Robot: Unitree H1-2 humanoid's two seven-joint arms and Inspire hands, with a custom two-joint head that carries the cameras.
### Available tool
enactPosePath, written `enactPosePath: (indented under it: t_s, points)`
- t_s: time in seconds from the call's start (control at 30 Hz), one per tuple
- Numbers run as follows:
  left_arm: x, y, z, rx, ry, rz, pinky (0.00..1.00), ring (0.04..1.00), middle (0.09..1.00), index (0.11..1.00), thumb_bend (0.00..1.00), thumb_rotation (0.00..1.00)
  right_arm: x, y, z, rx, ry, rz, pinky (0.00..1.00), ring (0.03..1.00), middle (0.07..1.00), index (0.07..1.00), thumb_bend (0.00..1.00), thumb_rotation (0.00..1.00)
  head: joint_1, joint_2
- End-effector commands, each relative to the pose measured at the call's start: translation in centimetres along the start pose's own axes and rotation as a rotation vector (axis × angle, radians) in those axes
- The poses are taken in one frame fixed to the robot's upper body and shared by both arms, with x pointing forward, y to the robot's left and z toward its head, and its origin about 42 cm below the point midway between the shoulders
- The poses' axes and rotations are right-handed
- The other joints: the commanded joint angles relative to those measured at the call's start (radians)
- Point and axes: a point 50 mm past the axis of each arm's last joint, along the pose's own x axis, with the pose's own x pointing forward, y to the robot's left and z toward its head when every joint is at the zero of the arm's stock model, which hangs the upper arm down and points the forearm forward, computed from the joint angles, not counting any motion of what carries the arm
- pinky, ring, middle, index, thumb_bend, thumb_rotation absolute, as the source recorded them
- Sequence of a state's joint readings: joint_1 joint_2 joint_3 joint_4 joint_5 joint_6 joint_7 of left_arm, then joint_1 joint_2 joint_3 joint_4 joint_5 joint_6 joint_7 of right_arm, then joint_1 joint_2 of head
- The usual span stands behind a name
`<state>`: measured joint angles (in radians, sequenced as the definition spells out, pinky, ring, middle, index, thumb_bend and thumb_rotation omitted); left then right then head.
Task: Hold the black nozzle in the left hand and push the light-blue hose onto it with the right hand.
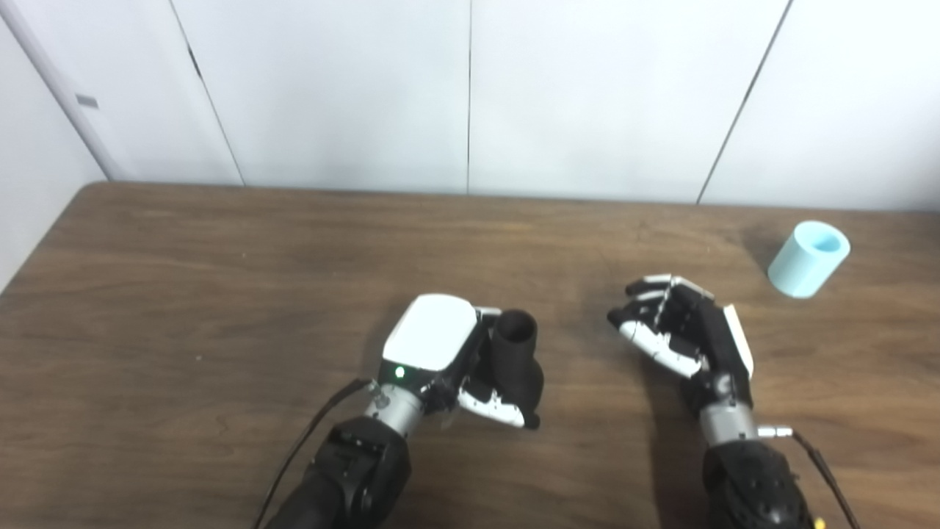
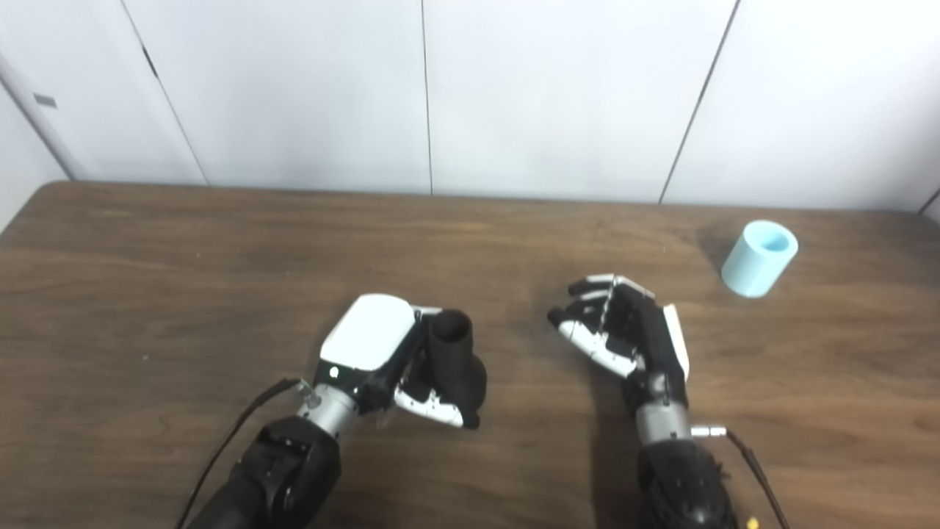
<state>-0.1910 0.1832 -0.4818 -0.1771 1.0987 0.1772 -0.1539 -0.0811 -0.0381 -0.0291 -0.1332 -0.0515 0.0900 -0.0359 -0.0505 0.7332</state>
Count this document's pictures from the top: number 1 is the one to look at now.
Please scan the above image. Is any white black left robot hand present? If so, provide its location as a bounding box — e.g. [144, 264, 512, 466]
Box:
[378, 294, 542, 431]

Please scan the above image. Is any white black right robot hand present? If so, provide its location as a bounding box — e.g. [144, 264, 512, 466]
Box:
[607, 274, 756, 416]

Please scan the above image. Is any black funnel-shaped nozzle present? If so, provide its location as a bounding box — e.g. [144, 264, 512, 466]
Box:
[491, 309, 546, 427]

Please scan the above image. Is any light-blue short hose piece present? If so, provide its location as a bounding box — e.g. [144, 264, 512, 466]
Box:
[767, 220, 851, 299]

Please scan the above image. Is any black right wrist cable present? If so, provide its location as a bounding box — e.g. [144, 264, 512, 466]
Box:
[756, 425, 861, 529]

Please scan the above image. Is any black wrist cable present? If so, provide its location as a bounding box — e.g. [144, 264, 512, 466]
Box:
[756, 425, 861, 529]
[252, 378, 383, 529]

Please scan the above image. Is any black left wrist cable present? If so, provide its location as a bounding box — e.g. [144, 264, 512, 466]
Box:
[252, 378, 383, 529]

